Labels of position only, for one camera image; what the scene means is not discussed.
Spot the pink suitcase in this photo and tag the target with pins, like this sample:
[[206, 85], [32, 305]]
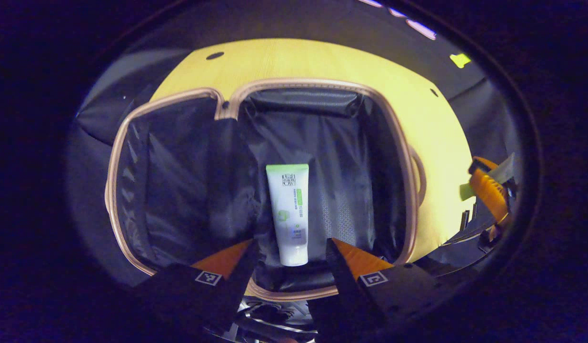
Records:
[[189, 181]]

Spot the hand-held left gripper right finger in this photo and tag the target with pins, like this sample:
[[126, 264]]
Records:
[[341, 295]]

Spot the ceiling light strip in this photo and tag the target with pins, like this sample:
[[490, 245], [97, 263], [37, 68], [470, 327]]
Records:
[[421, 28]]

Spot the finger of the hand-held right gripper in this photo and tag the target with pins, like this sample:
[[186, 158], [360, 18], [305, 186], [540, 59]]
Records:
[[489, 190]]

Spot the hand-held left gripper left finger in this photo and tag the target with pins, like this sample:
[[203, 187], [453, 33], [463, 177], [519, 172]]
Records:
[[244, 281]]

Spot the shiny metal object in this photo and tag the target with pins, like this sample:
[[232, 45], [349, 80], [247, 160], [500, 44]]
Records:
[[274, 317]]

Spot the white tube with green cap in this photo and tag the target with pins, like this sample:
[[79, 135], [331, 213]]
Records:
[[289, 214]]

